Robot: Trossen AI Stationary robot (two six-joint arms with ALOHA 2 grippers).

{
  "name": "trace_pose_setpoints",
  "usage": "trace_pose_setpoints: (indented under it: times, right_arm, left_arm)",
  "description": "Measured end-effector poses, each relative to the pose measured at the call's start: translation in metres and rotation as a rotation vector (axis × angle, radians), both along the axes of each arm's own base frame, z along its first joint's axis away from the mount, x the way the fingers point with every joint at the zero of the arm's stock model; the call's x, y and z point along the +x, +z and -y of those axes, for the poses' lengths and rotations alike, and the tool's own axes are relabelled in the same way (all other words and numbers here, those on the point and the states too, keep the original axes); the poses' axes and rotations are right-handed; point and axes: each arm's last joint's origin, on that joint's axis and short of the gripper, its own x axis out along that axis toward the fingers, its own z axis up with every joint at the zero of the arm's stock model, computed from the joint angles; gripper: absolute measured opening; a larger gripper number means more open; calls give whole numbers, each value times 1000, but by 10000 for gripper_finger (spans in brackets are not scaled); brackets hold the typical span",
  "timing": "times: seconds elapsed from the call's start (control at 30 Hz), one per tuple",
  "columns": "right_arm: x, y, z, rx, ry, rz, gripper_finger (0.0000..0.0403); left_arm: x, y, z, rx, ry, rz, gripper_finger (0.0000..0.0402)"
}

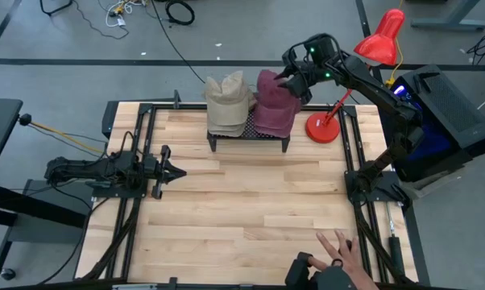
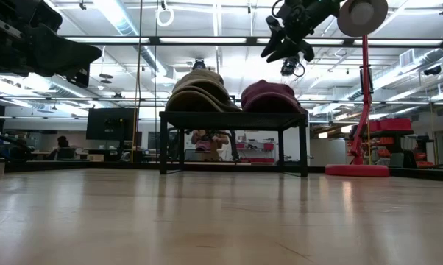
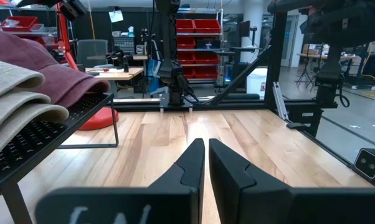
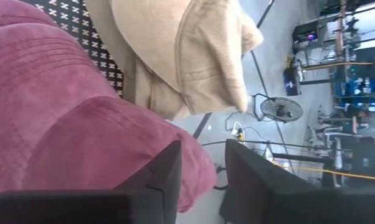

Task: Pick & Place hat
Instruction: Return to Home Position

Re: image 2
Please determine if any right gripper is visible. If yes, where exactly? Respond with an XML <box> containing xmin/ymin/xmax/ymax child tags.
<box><xmin>260</xmin><ymin>0</ymin><xmax>333</xmax><ymax>63</ymax></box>

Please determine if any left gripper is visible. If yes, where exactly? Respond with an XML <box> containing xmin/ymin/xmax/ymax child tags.
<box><xmin>0</xmin><ymin>0</ymin><xmax>102</xmax><ymax>88</ymax></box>

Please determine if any maroon baseball cap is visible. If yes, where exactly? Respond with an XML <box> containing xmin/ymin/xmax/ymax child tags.
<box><xmin>241</xmin><ymin>78</ymin><xmax>309</xmax><ymax>113</ymax></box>

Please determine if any beige baseball cap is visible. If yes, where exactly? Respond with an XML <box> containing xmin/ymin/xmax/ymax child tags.
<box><xmin>165</xmin><ymin>89</ymin><xmax>228</xmax><ymax>113</ymax></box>
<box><xmin>171</xmin><ymin>77</ymin><xmax>243</xmax><ymax>113</ymax></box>
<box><xmin>172</xmin><ymin>68</ymin><xmax>225</xmax><ymax>95</ymax></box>

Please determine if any black monitor screen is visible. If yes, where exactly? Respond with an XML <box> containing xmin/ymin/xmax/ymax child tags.
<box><xmin>85</xmin><ymin>107</ymin><xmax>138</xmax><ymax>141</ymax></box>

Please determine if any person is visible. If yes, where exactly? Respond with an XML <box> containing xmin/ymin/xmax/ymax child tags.
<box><xmin>190</xmin><ymin>128</ymin><xmax>231</xmax><ymax>162</ymax></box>
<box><xmin>46</xmin><ymin>135</ymin><xmax>78</xmax><ymax>161</ymax></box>

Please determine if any red desk lamp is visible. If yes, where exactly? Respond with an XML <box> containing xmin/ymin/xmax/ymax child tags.
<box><xmin>324</xmin><ymin>0</ymin><xmax>391</xmax><ymax>178</ymax></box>

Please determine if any black metal mesh rack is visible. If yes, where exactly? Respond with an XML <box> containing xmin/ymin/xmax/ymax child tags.
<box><xmin>158</xmin><ymin>111</ymin><xmax>309</xmax><ymax>178</ymax></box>

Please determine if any white shelf with red bins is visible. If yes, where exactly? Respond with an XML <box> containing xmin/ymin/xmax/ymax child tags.
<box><xmin>238</xmin><ymin>139</ymin><xmax>277</xmax><ymax>164</ymax></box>

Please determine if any red storage bin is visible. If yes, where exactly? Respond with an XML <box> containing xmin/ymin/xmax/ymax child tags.
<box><xmin>368</xmin><ymin>118</ymin><xmax>413</xmax><ymax>133</ymax></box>

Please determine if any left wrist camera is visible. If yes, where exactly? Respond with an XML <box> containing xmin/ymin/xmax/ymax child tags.
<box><xmin>21</xmin><ymin>0</ymin><xmax>64</xmax><ymax>33</ymax></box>

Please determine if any black overhead frame bar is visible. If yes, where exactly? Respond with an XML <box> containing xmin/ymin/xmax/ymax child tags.
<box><xmin>61</xmin><ymin>35</ymin><xmax>443</xmax><ymax>48</ymax></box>

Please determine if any yellow hanging cable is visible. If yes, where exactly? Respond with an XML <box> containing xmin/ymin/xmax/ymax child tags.
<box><xmin>130</xmin><ymin>0</ymin><xmax>143</xmax><ymax>163</ymax></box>

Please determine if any black table border rail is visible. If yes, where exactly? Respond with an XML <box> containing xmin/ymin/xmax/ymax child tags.
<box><xmin>0</xmin><ymin>158</ymin><xmax>443</xmax><ymax>183</ymax></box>

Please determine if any white hanging ring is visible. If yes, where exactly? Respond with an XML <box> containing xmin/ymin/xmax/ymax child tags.
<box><xmin>156</xmin><ymin>6</ymin><xmax>175</xmax><ymax>28</ymax></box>

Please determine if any ceiling air vent duct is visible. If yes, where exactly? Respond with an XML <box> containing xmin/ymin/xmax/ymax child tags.
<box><xmin>399</xmin><ymin>47</ymin><xmax>443</xmax><ymax>69</ymax></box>

